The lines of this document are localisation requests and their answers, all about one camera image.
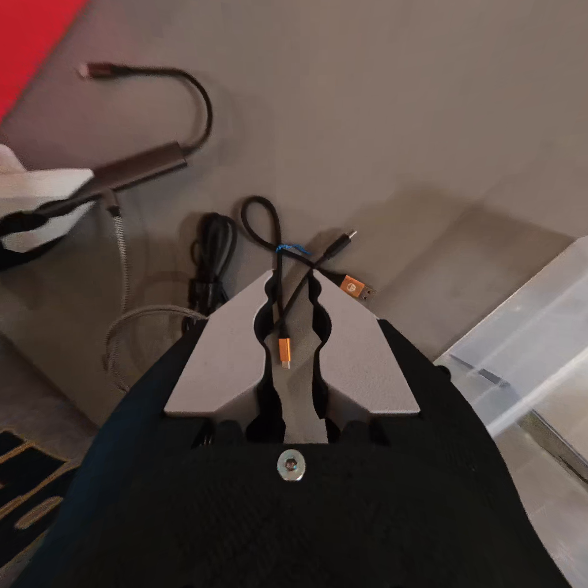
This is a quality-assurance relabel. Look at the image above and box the black cable with orange plugs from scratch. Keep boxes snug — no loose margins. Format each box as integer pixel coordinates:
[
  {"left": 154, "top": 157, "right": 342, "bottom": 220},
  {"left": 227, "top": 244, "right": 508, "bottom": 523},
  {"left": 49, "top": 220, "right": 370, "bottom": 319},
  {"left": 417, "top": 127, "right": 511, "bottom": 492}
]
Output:
[{"left": 241, "top": 196, "right": 378, "bottom": 370}]

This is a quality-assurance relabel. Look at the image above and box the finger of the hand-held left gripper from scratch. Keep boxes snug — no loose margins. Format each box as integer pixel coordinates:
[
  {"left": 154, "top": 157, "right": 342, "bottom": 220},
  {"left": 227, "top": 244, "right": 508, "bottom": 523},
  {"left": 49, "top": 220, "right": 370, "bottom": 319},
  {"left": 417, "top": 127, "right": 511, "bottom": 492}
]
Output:
[
  {"left": 0, "top": 201, "right": 85, "bottom": 256},
  {"left": 0, "top": 168, "right": 96, "bottom": 221}
]

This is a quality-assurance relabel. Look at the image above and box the bundled black cable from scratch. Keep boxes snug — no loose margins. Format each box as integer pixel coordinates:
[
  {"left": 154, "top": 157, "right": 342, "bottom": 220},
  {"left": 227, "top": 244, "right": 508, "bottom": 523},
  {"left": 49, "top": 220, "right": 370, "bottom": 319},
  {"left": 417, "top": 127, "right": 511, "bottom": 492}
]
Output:
[{"left": 188, "top": 211, "right": 239, "bottom": 322}]

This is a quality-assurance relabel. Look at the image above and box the grey braided cable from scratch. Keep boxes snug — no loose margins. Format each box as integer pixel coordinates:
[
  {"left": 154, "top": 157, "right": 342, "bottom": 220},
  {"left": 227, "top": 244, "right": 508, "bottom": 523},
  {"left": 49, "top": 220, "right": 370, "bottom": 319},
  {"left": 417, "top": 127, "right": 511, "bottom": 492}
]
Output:
[{"left": 103, "top": 190, "right": 209, "bottom": 393}]

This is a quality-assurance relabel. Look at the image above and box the dark grey hub cable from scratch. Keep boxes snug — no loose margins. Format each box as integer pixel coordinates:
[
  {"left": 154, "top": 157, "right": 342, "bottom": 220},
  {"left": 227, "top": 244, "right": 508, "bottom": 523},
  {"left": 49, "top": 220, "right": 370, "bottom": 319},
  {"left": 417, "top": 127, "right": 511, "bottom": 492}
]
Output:
[{"left": 76, "top": 62, "right": 214, "bottom": 154}]

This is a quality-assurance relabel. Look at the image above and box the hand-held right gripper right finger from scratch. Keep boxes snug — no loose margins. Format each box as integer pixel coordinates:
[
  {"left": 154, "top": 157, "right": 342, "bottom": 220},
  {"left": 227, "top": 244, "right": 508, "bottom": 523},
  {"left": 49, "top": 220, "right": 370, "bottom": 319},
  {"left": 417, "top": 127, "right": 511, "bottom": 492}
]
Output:
[{"left": 307, "top": 269, "right": 421, "bottom": 443}]

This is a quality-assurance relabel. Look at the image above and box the red mat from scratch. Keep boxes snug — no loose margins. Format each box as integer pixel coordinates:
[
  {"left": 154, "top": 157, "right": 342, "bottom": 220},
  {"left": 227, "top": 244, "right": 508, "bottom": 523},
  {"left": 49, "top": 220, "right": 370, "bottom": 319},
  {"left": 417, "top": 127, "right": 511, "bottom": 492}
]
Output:
[{"left": 0, "top": 0, "right": 89, "bottom": 126}]

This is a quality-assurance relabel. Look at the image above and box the clear plastic box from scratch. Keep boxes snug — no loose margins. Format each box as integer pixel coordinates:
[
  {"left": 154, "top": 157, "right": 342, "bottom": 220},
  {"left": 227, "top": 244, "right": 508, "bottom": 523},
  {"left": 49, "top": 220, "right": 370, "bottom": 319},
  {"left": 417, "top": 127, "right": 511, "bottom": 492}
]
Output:
[{"left": 434, "top": 235, "right": 588, "bottom": 588}]

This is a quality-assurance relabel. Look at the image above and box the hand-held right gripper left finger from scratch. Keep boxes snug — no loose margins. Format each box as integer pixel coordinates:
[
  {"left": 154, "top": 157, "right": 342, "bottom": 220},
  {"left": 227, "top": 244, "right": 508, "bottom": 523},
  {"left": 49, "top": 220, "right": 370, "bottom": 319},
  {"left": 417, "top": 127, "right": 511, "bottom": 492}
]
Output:
[{"left": 163, "top": 269, "right": 283, "bottom": 443}]

